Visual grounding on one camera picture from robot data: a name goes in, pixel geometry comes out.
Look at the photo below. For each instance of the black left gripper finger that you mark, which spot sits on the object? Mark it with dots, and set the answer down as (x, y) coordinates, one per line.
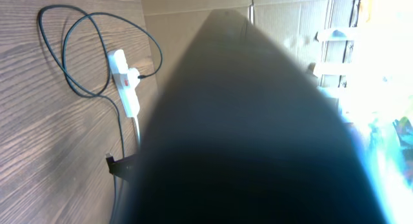
(239, 135)

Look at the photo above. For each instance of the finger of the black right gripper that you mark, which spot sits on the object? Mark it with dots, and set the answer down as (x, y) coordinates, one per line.
(122, 168)

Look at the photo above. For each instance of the white charger adapter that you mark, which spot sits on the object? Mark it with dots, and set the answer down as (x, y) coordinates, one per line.
(133, 77)

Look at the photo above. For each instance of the white power strip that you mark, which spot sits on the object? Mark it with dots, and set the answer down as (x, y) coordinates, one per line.
(119, 69)

